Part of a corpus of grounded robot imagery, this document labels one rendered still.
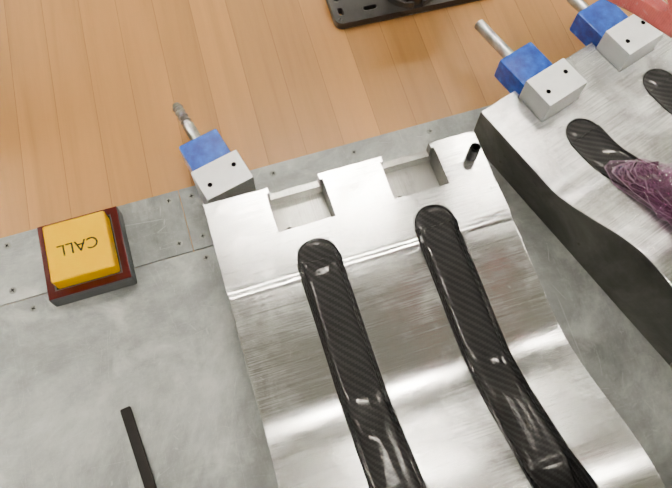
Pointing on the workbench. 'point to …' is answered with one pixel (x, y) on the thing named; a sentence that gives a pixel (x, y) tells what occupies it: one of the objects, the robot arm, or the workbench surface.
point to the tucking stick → (138, 448)
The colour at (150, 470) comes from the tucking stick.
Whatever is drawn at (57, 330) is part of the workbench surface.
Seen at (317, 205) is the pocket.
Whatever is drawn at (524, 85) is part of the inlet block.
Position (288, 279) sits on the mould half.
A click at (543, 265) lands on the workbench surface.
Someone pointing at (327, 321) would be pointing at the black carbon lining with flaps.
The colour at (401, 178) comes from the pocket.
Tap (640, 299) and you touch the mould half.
